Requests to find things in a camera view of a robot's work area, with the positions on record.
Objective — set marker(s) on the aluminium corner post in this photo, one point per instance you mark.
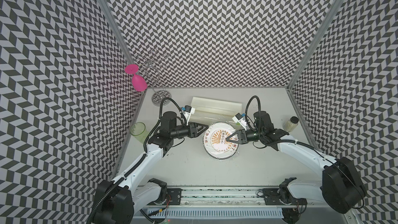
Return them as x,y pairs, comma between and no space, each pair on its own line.
115,29
333,11

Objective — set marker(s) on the aluminium front rail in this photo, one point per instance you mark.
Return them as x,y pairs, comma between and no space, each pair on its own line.
229,197

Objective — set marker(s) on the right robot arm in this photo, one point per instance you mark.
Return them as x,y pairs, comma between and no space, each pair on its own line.
339,184

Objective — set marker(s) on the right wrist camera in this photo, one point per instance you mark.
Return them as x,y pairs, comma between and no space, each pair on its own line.
240,119

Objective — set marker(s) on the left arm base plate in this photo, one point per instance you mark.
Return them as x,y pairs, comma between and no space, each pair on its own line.
172,197

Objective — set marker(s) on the clear plastic wrap sheet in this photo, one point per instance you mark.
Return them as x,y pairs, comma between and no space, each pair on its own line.
220,141

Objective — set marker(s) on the glass jar with black lid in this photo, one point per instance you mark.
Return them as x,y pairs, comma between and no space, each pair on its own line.
291,124

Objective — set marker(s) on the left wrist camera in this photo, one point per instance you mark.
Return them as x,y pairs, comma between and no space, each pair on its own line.
188,111

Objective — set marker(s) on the green transparent cup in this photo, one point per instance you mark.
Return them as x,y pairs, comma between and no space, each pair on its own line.
139,131

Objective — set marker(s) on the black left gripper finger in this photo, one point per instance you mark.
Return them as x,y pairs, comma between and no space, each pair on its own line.
195,134
197,126

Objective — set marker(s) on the left aluminium corner post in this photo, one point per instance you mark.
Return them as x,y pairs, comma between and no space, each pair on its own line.
115,29

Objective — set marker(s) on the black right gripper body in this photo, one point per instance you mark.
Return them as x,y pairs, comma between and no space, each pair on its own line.
256,135

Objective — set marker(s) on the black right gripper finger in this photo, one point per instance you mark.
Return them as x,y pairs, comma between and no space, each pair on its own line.
238,135
238,141

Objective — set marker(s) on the right aluminium corner post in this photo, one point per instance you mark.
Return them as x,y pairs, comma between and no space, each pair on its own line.
333,11

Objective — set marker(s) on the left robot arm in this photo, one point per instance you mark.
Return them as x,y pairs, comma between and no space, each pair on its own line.
118,200

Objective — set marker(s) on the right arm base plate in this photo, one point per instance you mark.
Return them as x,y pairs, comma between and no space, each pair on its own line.
273,196

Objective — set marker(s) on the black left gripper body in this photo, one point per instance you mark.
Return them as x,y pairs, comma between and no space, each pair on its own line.
180,131

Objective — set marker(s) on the pink plastic wine glass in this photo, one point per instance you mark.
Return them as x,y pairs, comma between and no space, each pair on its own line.
138,82

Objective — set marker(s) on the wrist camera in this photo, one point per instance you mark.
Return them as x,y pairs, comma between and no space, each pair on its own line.
240,119
188,111

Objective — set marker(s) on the cream plastic wrap dispenser box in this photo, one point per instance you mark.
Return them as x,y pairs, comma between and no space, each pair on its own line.
209,111

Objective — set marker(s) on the white plate with orange pattern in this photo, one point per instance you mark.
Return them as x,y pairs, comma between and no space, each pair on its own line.
220,140

